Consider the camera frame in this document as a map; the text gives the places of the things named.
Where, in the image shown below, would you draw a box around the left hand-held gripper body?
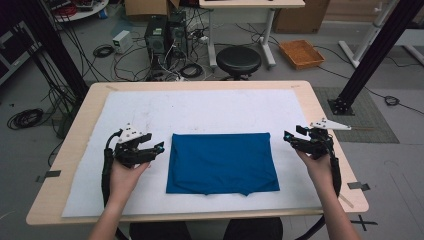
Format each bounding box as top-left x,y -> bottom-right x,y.
113,122 -> 158,169

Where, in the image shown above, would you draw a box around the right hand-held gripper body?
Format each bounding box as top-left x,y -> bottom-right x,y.
299,117 -> 352,161

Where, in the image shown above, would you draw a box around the blue printed t-shirt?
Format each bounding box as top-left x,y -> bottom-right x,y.
165,132 -> 281,197

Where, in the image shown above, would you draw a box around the person's right hand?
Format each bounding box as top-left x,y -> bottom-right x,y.
295,149 -> 335,194

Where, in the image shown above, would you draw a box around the person's left hand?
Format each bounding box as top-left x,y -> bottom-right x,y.
109,160 -> 152,205

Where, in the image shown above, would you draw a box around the white table mat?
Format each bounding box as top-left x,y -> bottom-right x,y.
61,88 -> 323,219

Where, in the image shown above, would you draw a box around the black tape piece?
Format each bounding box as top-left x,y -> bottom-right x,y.
35,169 -> 63,184
346,181 -> 371,192

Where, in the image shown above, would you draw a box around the grey floor mat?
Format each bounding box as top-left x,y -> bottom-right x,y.
312,86 -> 401,145

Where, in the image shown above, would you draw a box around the orange woven basket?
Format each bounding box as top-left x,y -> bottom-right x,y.
278,39 -> 326,71

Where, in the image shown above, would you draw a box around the person's legs in dark pants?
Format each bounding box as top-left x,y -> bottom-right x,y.
128,217 -> 285,240

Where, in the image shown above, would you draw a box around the black cross tape mark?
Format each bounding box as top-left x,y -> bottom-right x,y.
349,214 -> 380,232

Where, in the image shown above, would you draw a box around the black round stool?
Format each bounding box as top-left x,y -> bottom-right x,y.
215,45 -> 263,82

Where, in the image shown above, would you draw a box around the black computer tower green label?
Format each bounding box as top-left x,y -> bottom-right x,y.
143,15 -> 169,73

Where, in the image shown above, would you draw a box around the white power supply box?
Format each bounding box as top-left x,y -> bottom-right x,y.
111,29 -> 134,55

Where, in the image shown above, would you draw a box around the black metal stand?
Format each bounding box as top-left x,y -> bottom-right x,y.
327,0 -> 424,117
13,0 -> 91,102

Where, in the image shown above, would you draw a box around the large cardboard box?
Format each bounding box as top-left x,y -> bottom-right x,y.
272,0 -> 331,35

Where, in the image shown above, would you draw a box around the open cardboard box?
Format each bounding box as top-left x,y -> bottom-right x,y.
123,0 -> 181,18

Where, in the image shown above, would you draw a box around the round white table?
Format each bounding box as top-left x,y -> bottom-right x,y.
43,0 -> 111,24

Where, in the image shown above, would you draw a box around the white desk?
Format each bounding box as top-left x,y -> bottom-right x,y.
198,0 -> 307,70

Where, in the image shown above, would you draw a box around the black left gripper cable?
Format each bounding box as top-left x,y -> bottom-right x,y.
101,130 -> 124,208

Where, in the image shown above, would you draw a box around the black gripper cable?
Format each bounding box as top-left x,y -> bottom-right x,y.
294,142 -> 343,240
101,130 -> 124,208

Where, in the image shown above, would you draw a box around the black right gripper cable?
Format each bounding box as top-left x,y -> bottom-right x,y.
294,142 -> 343,240

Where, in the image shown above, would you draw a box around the black cable with small coil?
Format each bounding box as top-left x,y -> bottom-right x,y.
364,85 -> 424,116

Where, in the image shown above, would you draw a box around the small coiled black cable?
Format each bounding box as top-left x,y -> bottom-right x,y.
92,43 -> 116,59

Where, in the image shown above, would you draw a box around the white metal frame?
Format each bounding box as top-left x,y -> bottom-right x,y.
337,0 -> 401,70

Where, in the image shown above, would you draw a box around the large coiled black cable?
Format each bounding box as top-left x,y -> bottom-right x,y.
6,107 -> 45,131

